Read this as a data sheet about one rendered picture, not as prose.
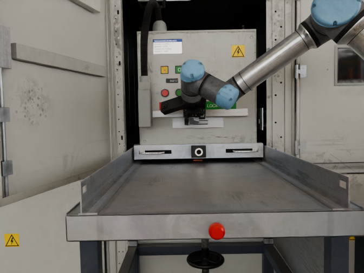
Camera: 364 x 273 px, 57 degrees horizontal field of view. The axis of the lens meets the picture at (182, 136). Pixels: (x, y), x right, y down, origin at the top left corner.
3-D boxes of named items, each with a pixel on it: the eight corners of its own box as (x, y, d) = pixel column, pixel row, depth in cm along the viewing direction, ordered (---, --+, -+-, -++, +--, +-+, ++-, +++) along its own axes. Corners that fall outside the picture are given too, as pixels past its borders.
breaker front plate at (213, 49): (256, 146, 140) (255, 30, 137) (140, 148, 140) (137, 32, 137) (255, 146, 141) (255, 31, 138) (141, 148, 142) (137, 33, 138)
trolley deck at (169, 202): (364, 236, 70) (365, 208, 69) (66, 241, 70) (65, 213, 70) (274, 176, 137) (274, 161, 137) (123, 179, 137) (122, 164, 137)
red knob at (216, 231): (225, 241, 65) (225, 225, 65) (209, 241, 65) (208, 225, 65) (222, 233, 70) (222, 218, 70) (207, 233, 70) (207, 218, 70)
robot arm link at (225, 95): (244, 90, 110) (215, 75, 113) (238, 89, 100) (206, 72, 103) (232, 111, 112) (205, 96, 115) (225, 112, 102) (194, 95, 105)
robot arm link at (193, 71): (197, 82, 101) (174, 70, 103) (196, 102, 111) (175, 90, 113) (212, 65, 104) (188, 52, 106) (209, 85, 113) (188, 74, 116)
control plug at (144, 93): (151, 127, 130) (150, 81, 128) (138, 127, 130) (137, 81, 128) (153, 126, 137) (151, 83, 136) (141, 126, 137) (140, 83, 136)
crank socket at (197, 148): (206, 157, 137) (206, 145, 137) (191, 157, 138) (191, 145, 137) (206, 156, 140) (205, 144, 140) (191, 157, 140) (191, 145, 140)
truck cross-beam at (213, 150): (263, 157, 140) (263, 143, 140) (134, 159, 140) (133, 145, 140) (260, 155, 145) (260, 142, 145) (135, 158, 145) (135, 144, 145)
